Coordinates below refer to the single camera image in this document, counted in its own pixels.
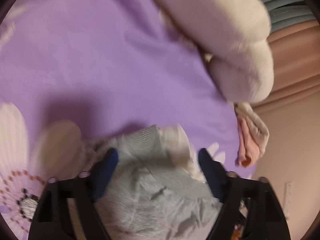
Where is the pink folded garment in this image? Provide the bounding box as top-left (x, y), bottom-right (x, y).
top-left (234, 102), bottom-right (270, 168)

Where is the teal striped headboard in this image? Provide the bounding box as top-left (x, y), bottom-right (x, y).
top-left (261, 0), bottom-right (316, 33)

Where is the grey sweatshirt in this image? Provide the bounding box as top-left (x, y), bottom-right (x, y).
top-left (32, 119), bottom-right (226, 240)

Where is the purple floral bed sheet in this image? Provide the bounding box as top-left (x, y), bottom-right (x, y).
top-left (1, 0), bottom-right (251, 239)

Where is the white plush pillow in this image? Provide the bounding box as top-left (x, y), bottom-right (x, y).
top-left (155, 0), bottom-right (274, 103)

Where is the wall socket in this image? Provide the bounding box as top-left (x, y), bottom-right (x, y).
top-left (283, 181), bottom-right (293, 220)

